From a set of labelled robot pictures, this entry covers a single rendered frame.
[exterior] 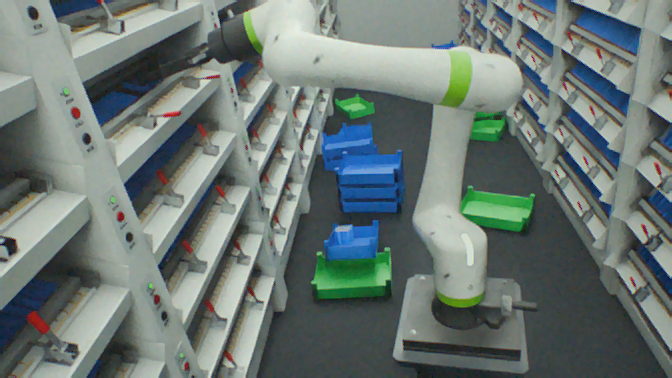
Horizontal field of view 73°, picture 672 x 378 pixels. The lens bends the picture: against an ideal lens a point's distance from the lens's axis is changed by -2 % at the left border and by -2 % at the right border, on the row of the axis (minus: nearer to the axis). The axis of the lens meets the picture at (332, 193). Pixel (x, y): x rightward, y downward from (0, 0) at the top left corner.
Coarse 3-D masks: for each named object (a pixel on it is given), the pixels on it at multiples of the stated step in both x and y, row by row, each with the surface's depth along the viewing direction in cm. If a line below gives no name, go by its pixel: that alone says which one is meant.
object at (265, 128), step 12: (264, 108) 204; (276, 108) 209; (252, 120) 191; (264, 120) 198; (276, 120) 195; (252, 132) 180; (264, 132) 187; (276, 132) 189; (252, 144) 175; (264, 144) 174; (264, 156) 170
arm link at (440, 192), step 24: (456, 48) 110; (432, 120) 119; (456, 120) 113; (432, 144) 119; (456, 144) 116; (432, 168) 120; (456, 168) 119; (432, 192) 122; (456, 192) 121; (432, 216) 121
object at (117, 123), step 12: (180, 72) 119; (192, 72) 124; (168, 84) 110; (144, 96) 102; (156, 96) 105; (168, 96) 108; (132, 108) 96; (144, 108) 99; (156, 108) 101; (120, 120) 90; (132, 120) 95; (108, 132) 86; (120, 132) 89
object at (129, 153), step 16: (160, 48) 130; (176, 48) 130; (128, 64) 117; (208, 64) 131; (96, 80) 103; (208, 80) 124; (176, 96) 111; (192, 96) 113; (208, 96) 125; (160, 112) 102; (192, 112) 115; (144, 128) 94; (160, 128) 96; (176, 128) 106; (112, 144) 78; (128, 144) 87; (144, 144) 90; (160, 144) 98; (128, 160) 84; (144, 160) 91; (128, 176) 85
